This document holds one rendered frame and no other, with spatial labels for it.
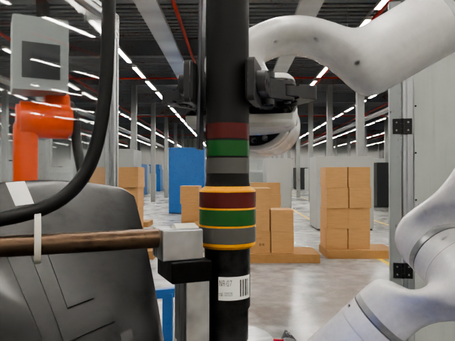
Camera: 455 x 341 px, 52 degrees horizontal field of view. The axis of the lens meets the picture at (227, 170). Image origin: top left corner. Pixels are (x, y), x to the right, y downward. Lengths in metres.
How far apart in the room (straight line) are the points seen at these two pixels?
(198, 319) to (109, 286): 0.09
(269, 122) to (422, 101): 1.81
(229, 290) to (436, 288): 0.61
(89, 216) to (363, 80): 0.36
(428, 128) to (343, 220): 6.38
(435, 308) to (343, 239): 7.62
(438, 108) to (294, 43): 1.63
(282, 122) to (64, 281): 0.22
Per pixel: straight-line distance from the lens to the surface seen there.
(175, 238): 0.33
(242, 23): 0.36
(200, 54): 0.37
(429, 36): 0.63
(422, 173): 2.18
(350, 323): 0.96
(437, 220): 0.96
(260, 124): 0.41
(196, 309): 0.35
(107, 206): 0.48
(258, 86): 0.35
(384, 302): 0.95
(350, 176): 8.45
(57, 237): 0.33
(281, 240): 7.92
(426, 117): 2.20
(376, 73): 0.61
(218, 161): 0.34
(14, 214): 0.33
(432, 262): 0.93
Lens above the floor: 1.44
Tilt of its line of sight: 1 degrees up
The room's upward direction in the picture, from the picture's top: straight up
